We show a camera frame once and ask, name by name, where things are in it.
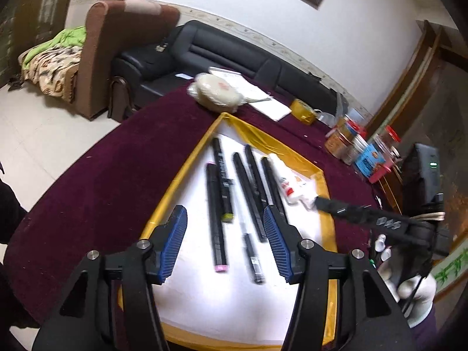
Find brown armchair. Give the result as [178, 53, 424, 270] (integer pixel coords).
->
[76, 0, 180, 121]

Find white papers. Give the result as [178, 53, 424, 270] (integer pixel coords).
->
[208, 66, 293, 121]

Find long black marker yellow end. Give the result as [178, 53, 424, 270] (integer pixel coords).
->
[232, 152, 268, 242]

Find group of jars and containers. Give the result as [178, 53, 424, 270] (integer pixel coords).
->
[325, 115, 366, 159]

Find thin black pen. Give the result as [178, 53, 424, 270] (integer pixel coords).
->
[245, 144, 272, 211]

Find person's dark clothing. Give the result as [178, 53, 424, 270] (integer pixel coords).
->
[0, 161, 39, 331]

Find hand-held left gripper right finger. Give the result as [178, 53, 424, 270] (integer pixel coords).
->
[262, 205, 417, 351]

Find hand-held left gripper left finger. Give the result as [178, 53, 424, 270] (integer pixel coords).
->
[32, 205, 189, 351]

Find black marker pink cap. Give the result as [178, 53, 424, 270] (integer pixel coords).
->
[206, 163, 230, 273]

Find white jar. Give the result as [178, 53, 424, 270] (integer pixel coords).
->
[344, 135, 368, 165]

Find black marker yellow-green cap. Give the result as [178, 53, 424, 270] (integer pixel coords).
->
[212, 137, 235, 224]

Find dark wooden door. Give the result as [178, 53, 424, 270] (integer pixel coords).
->
[0, 0, 82, 89]

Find pink wrapped jar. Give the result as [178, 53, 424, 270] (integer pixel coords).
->
[369, 161, 394, 184]

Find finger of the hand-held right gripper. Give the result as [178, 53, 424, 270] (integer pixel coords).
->
[314, 197, 414, 242]

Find person's right forearm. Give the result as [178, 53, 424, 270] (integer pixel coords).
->
[412, 309, 440, 351]

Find gold tray white inside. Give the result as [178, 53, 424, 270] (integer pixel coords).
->
[121, 111, 339, 350]

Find white bottle orange cap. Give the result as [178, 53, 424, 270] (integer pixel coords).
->
[281, 175, 308, 205]

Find wooden door frame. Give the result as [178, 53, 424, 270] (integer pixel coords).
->
[366, 20, 468, 154]

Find white plastic bag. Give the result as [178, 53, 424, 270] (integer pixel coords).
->
[188, 73, 245, 113]

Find gold tape roll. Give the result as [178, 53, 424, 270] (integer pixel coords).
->
[290, 99, 318, 125]

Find patterned beige blanket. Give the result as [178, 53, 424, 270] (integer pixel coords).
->
[22, 46, 83, 100]

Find green cloth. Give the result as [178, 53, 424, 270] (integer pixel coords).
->
[21, 25, 89, 71]

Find black leather sofa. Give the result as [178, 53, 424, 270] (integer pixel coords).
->
[110, 20, 340, 118]

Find person's right hand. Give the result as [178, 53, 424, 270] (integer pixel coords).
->
[376, 234, 436, 328]

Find clear gel pen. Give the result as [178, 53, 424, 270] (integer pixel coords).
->
[234, 190, 266, 285]

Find clear jar red lid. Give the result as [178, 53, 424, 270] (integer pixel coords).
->
[378, 125, 403, 151]

